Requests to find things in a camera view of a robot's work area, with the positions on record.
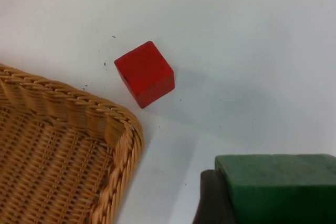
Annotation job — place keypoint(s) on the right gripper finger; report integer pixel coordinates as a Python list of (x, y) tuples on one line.
[(212, 200)]

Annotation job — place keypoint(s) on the green cube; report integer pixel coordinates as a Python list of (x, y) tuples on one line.
[(283, 192)]

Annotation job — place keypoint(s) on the pale brown wicker basket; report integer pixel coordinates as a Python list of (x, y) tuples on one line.
[(52, 155)]

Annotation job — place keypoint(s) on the red cube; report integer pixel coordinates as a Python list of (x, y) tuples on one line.
[(145, 74)]

